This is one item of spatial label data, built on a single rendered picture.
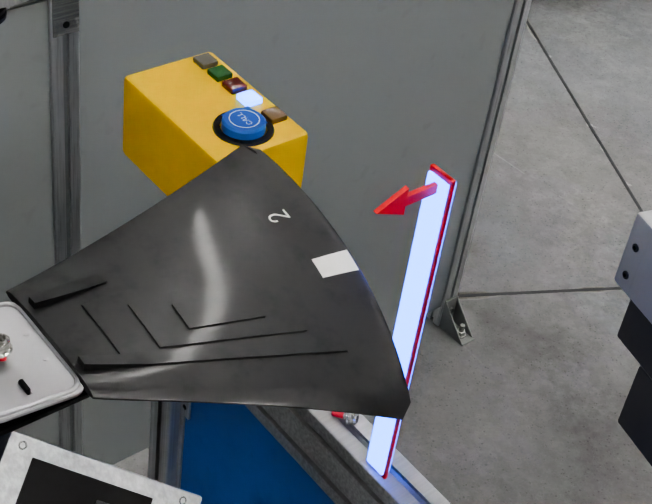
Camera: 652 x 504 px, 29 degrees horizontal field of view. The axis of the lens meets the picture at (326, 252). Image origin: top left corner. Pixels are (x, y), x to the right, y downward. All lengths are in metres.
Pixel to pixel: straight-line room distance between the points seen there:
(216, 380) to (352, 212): 1.39
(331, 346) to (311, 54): 1.08
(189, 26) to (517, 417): 1.10
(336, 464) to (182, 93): 0.37
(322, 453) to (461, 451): 1.17
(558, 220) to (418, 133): 0.85
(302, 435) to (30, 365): 0.50
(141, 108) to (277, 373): 0.46
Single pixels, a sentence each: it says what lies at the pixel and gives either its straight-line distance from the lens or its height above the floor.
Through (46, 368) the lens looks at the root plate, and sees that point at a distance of 0.74.
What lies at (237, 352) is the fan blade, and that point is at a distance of 0.78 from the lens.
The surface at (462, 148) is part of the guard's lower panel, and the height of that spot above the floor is 0.46.
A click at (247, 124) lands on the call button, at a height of 1.08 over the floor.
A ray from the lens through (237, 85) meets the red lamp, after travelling 1.18.
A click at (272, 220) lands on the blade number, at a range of 0.86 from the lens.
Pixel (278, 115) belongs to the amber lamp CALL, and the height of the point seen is 1.08.
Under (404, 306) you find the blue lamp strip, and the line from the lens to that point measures 0.99.
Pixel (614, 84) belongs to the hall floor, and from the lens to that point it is 3.47.
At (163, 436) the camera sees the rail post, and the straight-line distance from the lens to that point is 1.48.
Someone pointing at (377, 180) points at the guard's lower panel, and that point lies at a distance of 2.13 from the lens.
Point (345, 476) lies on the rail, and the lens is 1.17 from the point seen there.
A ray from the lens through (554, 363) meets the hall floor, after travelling 2.55.
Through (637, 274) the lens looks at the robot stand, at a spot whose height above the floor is 0.94.
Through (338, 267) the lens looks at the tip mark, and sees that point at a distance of 0.86.
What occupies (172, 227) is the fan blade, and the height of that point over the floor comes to 1.18.
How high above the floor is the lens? 1.72
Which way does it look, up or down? 40 degrees down
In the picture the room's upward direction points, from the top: 9 degrees clockwise
